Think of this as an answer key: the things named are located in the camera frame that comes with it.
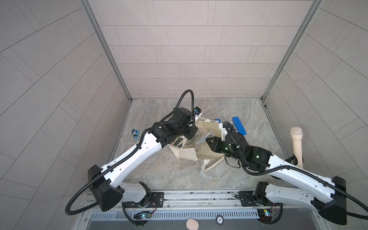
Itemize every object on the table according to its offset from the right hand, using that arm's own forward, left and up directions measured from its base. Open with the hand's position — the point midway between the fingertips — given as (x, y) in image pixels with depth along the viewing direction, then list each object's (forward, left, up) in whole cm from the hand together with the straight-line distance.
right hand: (204, 142), depth 69 cm
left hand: (+9, +3, +3) cm, 10 cm away
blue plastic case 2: (+28, -15, -20) cm, 37 cm away
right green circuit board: (-29, -27, -23) cm, 45 cm away
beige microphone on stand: (-3, -40, +8) cm, 41 cm away
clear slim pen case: (+2, 0, 0) cm, 2 cm away
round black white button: (-29, -4, -22) cm, 37 cm away
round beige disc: (-30, +8, -20) cm, 37 cm away
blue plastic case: (+22, -28, -20) cm, 41 cm away
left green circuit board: (-26, +31, -18) cm, 44 cm away
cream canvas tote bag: (+5, +3, -16) cm, 17 cm away
